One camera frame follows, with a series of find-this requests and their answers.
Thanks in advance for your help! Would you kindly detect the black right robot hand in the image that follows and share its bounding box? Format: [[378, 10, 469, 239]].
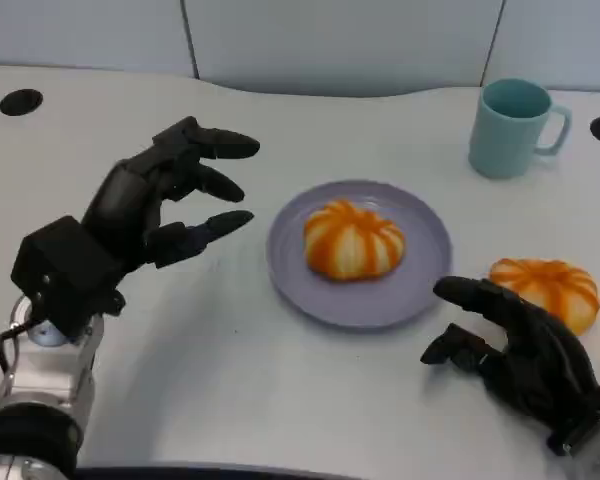
[[419, 275, 600, 441]]

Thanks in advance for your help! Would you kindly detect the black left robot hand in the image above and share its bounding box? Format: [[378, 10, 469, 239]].
[[79, 115, 261, 271]]

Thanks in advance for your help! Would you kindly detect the orange and white bread roll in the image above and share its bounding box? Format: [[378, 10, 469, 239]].
[[303, 198, 407, 285], [488, 257, 600, 337]]

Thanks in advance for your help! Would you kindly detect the grey partition panel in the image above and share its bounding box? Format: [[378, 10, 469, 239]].
[[0, 0, 201, 80], [479, 0, 600, 92], [179, 0, 505, 97]]

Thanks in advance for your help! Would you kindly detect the lilac plate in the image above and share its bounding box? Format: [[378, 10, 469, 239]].
[[265, 179, 454, 330]]

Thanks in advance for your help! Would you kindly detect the pale green mug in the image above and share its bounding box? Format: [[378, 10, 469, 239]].
[[467, 77, 573, 180]]

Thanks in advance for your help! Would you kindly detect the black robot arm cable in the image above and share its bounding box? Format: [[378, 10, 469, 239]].
[[0, 319, 37, 381]]

